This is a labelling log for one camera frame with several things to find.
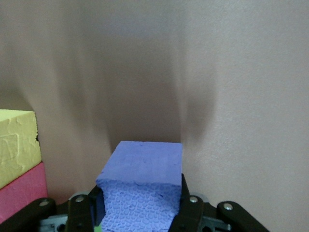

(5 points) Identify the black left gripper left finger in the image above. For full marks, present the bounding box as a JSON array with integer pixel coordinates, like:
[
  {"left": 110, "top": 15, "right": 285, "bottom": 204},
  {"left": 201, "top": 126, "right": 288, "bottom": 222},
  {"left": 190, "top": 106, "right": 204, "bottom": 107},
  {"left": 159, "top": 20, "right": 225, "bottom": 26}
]
[{"left": 0, "top": 185, "right": 106, "bottom": 232}]

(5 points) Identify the yellow foam cube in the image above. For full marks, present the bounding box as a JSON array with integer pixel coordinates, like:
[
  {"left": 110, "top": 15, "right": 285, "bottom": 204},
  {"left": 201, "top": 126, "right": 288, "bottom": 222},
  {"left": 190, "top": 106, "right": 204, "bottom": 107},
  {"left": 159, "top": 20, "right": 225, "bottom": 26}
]
[{"left": 0, "top": 109, "right": 41, "bottom": 189}]

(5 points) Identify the crimson foam cube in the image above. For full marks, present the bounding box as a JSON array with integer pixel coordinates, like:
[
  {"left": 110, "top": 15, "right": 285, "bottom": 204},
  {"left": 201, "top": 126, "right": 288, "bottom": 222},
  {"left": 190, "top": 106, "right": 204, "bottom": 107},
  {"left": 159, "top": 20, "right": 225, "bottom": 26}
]
[{"left": 0, "top": 161, "right": 49, "bottom": 222}]

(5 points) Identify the purple foam cube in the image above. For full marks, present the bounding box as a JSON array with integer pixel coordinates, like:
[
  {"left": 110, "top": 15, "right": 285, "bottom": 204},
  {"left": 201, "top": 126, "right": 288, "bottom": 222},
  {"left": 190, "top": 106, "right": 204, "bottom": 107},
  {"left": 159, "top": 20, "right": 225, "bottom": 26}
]
[{"left": 96, "top": 141, "right": 183, "bottom": 232}]

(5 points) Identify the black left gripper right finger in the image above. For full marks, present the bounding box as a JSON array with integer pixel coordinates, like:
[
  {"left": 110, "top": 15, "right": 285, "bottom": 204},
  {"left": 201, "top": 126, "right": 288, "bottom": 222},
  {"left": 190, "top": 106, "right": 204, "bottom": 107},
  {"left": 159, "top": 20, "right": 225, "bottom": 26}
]
[{"left": 169, "top": 174, "right": 268, "bottom": 232}]

